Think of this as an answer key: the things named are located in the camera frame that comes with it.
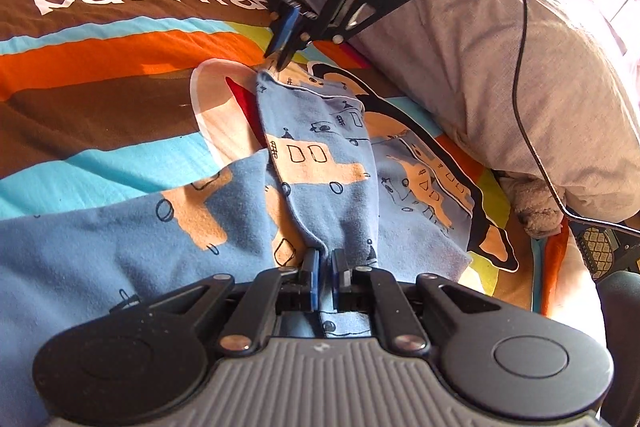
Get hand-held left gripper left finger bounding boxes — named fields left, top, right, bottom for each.
left=107, top=247, right=321, bottom=355

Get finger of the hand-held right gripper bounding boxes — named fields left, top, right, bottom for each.
left=255, top=0, right=312, bottom=62
left=277, top=0, right=381, bottom=70

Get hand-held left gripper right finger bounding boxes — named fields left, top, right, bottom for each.
left=330, top=248, right=511, bottom=355

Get blue printed pants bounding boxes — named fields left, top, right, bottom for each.
left=0, top=69, right=475, bottom=427

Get colourful printed blanket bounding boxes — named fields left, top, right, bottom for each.
left=0, top=0, right=608, bottom=348

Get brown fuzzy cloth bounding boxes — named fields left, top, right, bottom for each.
left=499, top=171, right=572, bottom=239

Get dark chair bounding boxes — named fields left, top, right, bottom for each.
left=570, top=214, right=640, bottom=427

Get black cable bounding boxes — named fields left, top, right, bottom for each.
left=447, top=0, right=640, bottom=230

